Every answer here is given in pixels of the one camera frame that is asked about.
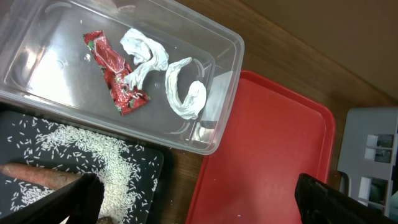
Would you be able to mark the grey dishwasher rack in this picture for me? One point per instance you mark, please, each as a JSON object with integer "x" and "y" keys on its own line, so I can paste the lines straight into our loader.
{"x": 368, "y": 158}

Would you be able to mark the red snack wrapper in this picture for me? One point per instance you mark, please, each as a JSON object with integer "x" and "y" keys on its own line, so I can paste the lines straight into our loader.
{"x": 114, "y": 69}

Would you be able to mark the red serving tray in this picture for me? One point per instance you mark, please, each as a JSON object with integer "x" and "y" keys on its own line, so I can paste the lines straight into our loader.
{"x": 272, "y": 136}

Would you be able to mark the orange carrot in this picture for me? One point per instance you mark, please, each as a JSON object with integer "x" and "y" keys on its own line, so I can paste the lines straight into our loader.
{"x": 52, "y": 179}

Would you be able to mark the clear plastic bin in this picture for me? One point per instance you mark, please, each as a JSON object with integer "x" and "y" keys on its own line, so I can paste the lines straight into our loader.
{"x": 46, "y": 65}

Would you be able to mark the white tissue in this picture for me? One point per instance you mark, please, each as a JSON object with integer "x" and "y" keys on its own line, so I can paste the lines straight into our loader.
{"x": 195, "y": 99}
{"x": 148, "y": 54}

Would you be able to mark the brown food scrap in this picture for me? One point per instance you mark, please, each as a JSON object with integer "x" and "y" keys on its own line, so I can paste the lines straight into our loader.
{"x": 104, "y": 220}

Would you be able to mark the white rice pile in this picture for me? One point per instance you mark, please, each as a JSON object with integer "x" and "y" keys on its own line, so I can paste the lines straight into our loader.
{"x": 102, "y": 155}

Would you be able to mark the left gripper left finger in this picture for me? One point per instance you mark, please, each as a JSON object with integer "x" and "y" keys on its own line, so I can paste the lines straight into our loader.
{"x": 77, "y": 202}

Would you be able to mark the black plastic tray bin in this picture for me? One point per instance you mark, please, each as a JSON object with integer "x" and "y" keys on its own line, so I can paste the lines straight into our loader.
{"x": 140, "y": 161}

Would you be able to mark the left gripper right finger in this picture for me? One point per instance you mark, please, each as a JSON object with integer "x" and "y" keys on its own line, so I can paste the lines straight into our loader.
{"x": 320, "y": 204}

